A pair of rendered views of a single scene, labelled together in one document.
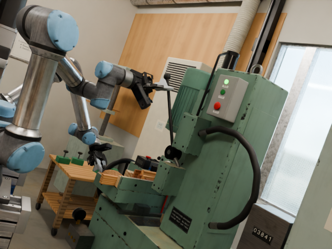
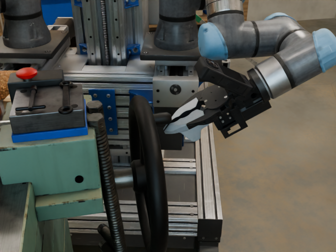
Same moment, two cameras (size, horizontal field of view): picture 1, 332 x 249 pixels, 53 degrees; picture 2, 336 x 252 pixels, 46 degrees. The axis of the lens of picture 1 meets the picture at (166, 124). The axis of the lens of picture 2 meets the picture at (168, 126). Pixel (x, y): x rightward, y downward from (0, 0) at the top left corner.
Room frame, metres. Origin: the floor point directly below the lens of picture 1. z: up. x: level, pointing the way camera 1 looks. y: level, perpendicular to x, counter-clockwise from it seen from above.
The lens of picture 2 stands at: (2.17, -0.36, 1.25)
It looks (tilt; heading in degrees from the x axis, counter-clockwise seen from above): 31 degrees down; 118
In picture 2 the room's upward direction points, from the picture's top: straight up
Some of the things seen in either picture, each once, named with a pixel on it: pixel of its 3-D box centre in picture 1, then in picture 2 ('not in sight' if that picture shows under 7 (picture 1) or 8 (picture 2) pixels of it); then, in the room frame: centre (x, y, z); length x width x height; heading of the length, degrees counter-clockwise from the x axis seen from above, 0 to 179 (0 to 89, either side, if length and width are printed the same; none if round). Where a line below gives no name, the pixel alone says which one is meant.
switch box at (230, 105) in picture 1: (227, 98); not in sight; (1.27, -0.18, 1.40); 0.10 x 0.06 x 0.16; 39
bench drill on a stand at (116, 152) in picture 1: (102, 131); not in sight; (3.89, 0.67, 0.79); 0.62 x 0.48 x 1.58; 42
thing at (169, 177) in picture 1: (168, 178); not in sight; (1.36, -0.08, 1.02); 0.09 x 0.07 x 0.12; 129
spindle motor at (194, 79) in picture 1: (192, 103); not in sight; (1.61, -0.09, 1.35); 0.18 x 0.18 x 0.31
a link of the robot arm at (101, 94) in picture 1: (99, 94); not in sight; (1.42, 0.31, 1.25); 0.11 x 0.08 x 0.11; 65
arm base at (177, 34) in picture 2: not in sight; (177, 27); (1.62, 0.77, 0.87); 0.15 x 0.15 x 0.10
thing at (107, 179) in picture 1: (150, 186); not in sight; (1.56, -0.03, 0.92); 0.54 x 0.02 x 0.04; 129
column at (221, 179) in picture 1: (223, 161); not in sight; (1.38, -0.27, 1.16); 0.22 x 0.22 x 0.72; 39
